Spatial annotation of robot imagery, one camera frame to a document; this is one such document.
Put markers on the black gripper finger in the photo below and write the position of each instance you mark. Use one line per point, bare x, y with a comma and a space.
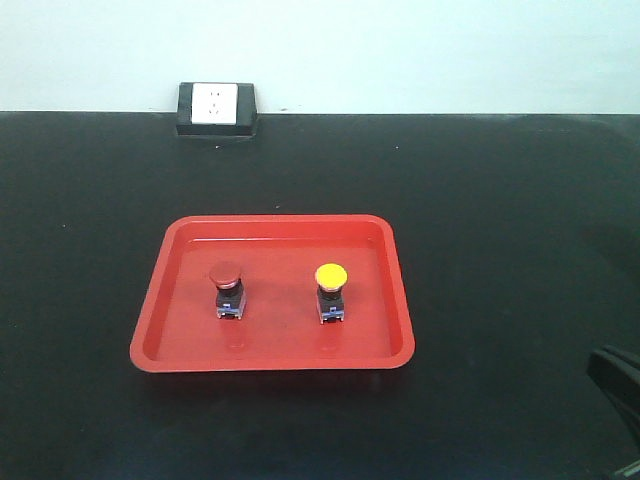
616, 373

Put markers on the yellow mushroom push button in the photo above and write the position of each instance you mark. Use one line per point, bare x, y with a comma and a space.
330, 280

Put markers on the red mushroom push button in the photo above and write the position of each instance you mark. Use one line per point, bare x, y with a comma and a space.
230, 301

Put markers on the red plastic tray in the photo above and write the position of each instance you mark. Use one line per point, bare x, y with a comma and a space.
178, 329

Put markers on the black white power socket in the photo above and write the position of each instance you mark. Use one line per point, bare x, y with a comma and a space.
216, 109

